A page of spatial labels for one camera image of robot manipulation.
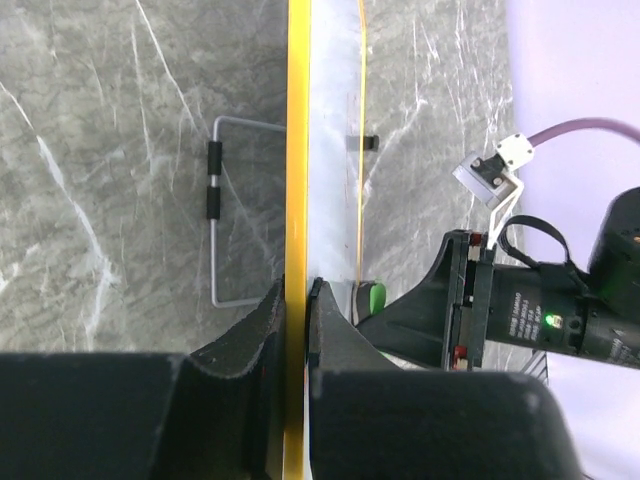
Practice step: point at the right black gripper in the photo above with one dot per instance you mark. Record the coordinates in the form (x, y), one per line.
(441, 322)

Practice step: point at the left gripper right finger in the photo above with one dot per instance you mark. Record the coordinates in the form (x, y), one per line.
(370, 419)

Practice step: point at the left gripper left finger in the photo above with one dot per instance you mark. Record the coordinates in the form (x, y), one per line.
(211, 414)

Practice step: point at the green bone-shaped eraser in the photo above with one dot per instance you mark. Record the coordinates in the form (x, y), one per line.
(368, 299)

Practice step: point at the yellow-framed whiteboard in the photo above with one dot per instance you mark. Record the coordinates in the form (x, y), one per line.
(325, 123)

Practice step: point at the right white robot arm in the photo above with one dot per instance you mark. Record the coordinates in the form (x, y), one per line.
(556, 307)

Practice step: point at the whiteboard wire stand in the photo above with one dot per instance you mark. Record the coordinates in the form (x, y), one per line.
(213, 198)

